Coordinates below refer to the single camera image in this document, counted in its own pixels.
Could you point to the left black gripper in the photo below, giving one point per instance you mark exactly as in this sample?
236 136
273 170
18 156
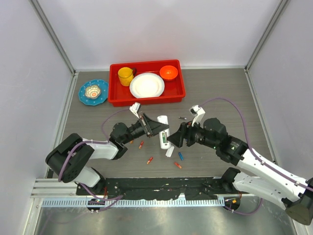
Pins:
152 127

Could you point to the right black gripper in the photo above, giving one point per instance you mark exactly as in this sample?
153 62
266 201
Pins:
177 137

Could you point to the white remote control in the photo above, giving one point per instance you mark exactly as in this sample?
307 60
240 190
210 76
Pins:
164 144

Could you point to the white battery cover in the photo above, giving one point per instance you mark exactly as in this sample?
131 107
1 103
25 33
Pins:
170 151

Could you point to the green battery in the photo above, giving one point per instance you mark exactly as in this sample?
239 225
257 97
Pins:
164 137

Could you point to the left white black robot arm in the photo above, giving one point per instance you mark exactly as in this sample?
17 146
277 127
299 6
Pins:
69 159

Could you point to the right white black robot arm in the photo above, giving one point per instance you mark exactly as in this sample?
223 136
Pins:
251 173

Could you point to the red battery bottom right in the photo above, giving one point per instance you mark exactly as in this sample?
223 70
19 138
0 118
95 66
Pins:
178 165

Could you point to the red plastic tray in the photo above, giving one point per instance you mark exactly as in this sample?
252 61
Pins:
119 95

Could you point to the white paper plate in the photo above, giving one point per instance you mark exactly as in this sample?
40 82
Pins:
147 85

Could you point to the orange bowl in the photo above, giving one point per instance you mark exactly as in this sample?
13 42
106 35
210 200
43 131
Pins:
168 72

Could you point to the yellow mug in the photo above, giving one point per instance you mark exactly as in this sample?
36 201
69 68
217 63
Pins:
126 75

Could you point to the blue dotted plate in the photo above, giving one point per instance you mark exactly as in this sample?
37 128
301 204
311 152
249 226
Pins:
104 86

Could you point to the small patterned bowl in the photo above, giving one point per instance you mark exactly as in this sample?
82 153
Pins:
92 92

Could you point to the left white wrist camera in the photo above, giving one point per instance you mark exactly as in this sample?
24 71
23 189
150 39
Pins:
135 108

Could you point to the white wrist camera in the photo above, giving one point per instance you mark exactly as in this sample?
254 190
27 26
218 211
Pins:
135 108
198 113

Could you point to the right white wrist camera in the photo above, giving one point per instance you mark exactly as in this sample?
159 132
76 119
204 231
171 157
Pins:
198 113

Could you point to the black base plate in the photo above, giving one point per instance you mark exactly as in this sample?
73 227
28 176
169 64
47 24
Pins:
162 189

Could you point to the slotted cable duct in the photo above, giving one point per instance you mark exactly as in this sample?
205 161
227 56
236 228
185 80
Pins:
87 202

